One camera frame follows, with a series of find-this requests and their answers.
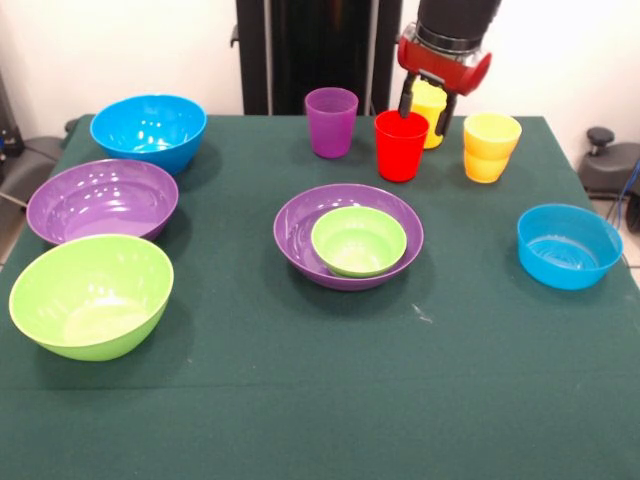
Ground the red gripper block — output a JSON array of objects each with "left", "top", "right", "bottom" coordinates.
[{"left": 397, "top": 22, "right": 494, "bottom": 137}]

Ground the red cup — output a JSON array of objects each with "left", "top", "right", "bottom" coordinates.
[{"left": 374, "top": 109, "right": 431, "bottom": 183}]

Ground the small green bowl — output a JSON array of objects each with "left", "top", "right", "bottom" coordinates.
[{"left": 310, "top": 205, "right": 408, "bottom": 279}]

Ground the purple bowl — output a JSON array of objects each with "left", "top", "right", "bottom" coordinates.
[
  {"left": 26, "top": 158, "right": 180, "bottom": 246},
  {"left": 272, "top": 182, "right": 425, "bottom": 291}
]

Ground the yellow cup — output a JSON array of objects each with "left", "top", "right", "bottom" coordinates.
[
  {"left": 462, "top": 112, "right": 523, "bottom": 185},
  {"left": 408, "top": 79, "right": 449, "bottom": 151}
]

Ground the purple cup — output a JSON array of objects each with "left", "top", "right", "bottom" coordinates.
[{"left": 304, "top": 87, "right": 360, "bottom": 160}]

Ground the small blue bowl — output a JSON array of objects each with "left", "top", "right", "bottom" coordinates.
[{"left": 516, "top": 203, "right": 625, "bottom": 291}]

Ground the large blue bowl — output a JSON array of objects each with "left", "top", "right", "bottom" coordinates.
[{"left": 89, "top": 94, "right": 208, "bottom": 177}]

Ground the dark green tablecloth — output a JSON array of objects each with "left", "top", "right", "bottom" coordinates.
[{"left": 0, "top": 113, "right": 640, "bottom": 480}]

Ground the large green bowl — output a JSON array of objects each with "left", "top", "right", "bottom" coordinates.
[{"left": 8, "top": 234, "right": 175, "bottom": 362}]

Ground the black equipment rack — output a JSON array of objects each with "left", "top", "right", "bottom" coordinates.
[{"left": 0, "top": 69, "right": 24, "bottom": 166}]

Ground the grey pedestal foot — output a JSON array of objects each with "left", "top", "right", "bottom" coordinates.
[
  {"left": 0, "top": 135, "right": 64, "bottom": 201},
  {"left": 577, "top": 126, "right": 640, "bottom": 201}
]

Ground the blue floor cable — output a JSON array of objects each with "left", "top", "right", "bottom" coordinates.
[{"left": 612, "top": 154, "right": 640, "bottom": 221}]

